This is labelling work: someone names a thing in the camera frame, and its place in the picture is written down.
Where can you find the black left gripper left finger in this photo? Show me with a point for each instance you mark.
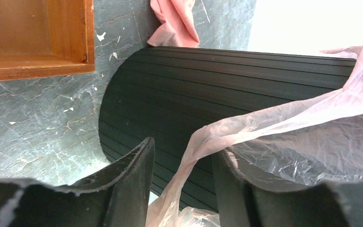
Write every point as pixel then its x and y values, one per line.
pixel 115 196

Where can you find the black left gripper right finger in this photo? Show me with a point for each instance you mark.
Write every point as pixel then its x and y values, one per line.
pixel 247 196

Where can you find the black trash bin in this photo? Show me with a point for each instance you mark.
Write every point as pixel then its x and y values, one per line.
pixel 168 93

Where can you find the pink plastic trash bag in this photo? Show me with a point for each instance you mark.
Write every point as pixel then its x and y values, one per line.
pixel 306 142

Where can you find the salmon pink cloth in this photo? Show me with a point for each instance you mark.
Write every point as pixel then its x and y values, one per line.
pixel 177 24

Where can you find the orange compartment tray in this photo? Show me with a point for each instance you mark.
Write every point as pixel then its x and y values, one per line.
pixel 44 38

